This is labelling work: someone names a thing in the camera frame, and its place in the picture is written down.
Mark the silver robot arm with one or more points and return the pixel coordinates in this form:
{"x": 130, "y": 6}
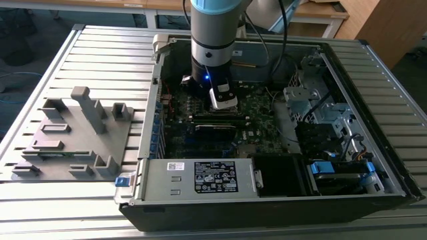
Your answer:
{"x": 211, "y": 30}

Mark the CPU socket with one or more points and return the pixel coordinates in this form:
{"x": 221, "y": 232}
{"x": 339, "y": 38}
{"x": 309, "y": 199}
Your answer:
{"x": 223, "y": 112}

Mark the RAM slot white clips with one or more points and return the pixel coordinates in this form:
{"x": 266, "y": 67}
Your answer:
{"x": 217, "y": 117}

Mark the RAM slot black clips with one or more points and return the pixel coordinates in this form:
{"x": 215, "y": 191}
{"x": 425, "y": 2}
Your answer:
{"x": 217, "y": 119}

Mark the black graphics card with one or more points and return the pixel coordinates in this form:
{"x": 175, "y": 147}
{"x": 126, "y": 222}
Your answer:
{"x": 214, "y": 135}

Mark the green motherboard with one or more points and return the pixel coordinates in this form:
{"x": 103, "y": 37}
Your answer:
{"x": 263, "y": 127}

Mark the silver metal drive cage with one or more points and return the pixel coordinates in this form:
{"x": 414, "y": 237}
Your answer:
{"x": 295, "y": 96}

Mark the dark chipset heatsink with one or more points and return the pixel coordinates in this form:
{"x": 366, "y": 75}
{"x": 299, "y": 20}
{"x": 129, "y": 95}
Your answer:
{"x": 247, "y": 149}

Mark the black plastic disk bay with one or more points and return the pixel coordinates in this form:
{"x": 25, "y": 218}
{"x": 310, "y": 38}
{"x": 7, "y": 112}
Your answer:
{"x": 315, "y": 136}

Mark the silver power supply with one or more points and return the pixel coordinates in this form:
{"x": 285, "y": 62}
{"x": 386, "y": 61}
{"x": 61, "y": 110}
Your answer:
{"x": 161, "y": 180}

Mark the grey parts rack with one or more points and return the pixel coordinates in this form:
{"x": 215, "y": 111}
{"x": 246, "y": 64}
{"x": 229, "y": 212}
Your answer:
{"x": 83, "y": 140}

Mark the blue plastic latch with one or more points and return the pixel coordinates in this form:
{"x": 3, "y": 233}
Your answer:
{"x": 121, "y": 181}

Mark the hard disk in blue carrier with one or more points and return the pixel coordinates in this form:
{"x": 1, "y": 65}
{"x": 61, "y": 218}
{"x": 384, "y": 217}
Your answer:
{"x": 322, "y": 167}

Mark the green RAM stick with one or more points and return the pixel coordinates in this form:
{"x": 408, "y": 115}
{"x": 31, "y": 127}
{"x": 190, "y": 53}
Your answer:
{"x": 55, "y": 155}

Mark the black PC case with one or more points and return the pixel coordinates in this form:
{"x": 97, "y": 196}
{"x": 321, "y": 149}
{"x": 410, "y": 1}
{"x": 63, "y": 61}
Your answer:
{"x": 234, "y": 217}

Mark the wooden cabinet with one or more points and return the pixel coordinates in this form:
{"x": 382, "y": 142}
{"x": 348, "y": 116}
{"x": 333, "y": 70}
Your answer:
{"x": 394, "y": 25}

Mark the wooden desk white frame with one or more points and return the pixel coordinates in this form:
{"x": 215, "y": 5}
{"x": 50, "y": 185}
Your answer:
{"x": 101, "y": 7}
{"x": 321, "y": 12}

